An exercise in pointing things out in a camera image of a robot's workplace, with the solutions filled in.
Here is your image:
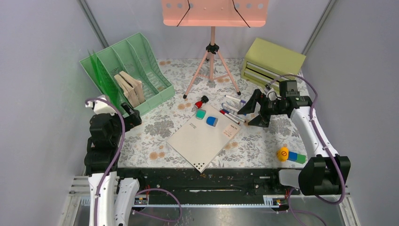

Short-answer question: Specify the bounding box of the floral table mat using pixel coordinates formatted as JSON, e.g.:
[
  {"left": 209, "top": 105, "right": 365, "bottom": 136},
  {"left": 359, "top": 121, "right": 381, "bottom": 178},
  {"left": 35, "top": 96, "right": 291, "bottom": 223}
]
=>
[{"left": 118, "top": 59, "right": 306, "bottom": 168}]

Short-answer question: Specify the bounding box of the purple 52-storey treehouse book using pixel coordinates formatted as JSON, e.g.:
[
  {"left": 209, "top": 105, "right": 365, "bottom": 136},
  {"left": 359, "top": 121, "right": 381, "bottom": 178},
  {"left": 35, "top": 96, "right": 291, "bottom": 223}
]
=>
[{"left": 114, "top": 74, "right": 140, "bottom": 108}]

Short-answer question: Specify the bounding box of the dark blue whiteboard marker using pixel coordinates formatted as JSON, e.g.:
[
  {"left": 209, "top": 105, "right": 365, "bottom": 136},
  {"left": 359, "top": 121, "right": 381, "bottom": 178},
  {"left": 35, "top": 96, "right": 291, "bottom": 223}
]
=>
[{"left": 222, "top": 109, "right": 247, "bottom": 123}]

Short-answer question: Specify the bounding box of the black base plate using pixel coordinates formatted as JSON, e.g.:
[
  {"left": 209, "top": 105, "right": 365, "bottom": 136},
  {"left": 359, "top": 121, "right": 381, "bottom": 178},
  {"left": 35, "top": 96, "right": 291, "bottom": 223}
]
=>
[{"left": 117, "top": 168, "right": 290, "bottom": 206}]

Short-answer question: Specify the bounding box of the blue stamp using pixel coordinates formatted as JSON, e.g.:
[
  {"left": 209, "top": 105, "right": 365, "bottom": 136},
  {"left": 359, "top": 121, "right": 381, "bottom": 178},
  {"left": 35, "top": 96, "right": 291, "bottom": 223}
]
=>
[{"left": 206, "top": 116, "right": 218, "bottom": 127}]

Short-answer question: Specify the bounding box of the yellow-green drawer cabinet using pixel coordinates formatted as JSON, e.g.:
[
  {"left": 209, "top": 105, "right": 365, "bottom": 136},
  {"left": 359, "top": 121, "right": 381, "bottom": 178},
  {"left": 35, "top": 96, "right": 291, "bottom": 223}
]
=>
[{"left": 241, "top": 38, "right": 306, "bottom": 93}]

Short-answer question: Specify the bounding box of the green plastic folder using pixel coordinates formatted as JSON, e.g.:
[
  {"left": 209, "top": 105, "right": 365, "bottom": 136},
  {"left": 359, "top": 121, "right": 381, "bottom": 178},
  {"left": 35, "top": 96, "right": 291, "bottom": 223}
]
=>
[{"left": 89, "top": 52, "right": 123, "bottom": 112}]

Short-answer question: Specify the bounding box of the red whiteboard marker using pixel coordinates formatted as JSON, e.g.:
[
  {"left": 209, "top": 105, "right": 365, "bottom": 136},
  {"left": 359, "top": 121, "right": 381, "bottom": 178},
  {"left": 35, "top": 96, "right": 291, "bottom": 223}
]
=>
[{"left": 219, "top": 110, "right": 240, "bottom": 125}]

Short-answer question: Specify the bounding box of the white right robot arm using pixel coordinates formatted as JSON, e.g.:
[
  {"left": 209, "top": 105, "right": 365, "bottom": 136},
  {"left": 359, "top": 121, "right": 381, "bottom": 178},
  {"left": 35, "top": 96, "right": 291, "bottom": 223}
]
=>
[{"left": 238, "top": 80, "right": 351, "bottom": 197}]

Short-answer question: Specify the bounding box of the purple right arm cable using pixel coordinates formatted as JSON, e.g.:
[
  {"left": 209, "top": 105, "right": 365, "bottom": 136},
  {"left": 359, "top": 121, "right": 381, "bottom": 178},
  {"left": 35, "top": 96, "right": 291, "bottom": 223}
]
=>
[{"left": 265, "top": 73, "right": 347, "bottom": 226}]

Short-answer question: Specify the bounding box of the red and black stamp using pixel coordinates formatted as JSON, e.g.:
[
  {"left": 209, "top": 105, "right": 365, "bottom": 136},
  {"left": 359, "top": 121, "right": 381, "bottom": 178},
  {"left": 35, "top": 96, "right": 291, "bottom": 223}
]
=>
[{"left": 195, "top": 96, "right": 209, "bottom": 109}]

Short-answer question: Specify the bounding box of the yellow blue green toy block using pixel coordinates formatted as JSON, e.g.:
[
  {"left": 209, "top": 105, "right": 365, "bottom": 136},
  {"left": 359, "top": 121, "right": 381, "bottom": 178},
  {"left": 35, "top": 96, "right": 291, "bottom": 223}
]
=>
[{"left": 276, "top": 146, "right": 306, "bottom": 164}]

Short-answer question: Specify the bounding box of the green plastic file organizer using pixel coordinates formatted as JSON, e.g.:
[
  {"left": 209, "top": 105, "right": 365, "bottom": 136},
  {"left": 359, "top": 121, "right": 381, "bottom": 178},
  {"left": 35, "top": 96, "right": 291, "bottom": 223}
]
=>
[{"left": 80, "top": 32, "right": 175, "bottom": 115}]

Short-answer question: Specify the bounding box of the blue cap whiteboard marker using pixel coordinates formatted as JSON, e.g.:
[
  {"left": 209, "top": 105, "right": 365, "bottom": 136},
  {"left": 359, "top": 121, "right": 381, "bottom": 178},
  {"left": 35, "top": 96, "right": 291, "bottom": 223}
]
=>
[{"left": 224, "top": 95, "right": 246, "bottom": 104}]

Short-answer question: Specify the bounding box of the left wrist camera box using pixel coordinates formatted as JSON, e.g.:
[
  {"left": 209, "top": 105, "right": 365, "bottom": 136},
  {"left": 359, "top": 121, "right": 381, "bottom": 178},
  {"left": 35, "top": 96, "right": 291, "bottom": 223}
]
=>
[{"left": 85, "top": 95, "right": 117, "bottom": 116}]

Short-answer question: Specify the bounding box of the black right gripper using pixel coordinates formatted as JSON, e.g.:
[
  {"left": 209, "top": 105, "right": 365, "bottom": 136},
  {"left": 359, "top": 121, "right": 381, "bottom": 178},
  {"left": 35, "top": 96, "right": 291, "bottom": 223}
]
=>
[{"left": 238, "top": 89, "right": 287, "bottom": 128}]

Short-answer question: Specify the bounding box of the teal stamp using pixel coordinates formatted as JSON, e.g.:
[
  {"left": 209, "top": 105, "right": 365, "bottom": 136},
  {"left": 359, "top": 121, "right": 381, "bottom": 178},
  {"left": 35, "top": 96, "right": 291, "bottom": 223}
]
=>
[{"left": 195, "top": 109, "right": 206, "bottom": 120}]

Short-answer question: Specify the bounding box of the grey cable duct rail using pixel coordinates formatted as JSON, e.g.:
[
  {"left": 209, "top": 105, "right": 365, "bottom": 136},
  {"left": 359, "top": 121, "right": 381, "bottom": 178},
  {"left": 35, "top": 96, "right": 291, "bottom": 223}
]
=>
[{"left": 132, "top": 195, "right": 288, "bottom": 208}]

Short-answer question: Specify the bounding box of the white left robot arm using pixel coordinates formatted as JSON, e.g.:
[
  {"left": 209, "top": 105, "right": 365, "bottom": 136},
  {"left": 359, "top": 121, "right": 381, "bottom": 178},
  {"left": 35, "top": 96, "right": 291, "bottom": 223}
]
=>
[{"left": 84, "top": 97, "right": 146, "bottom": 226}]

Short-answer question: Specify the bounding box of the pink music stand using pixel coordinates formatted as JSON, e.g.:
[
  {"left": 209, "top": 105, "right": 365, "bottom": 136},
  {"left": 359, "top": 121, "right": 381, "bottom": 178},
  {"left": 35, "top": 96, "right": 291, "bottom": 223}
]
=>
[{"left": 161, "top": 0, "right": 269, "bottom": 98}]

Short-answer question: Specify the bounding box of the white sketch pad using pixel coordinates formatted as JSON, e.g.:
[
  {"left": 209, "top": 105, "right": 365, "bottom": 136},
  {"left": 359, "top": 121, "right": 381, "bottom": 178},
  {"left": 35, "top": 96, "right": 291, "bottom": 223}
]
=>
[{"left": 167, "top": 105, "right": 241, "bottom": 173}]

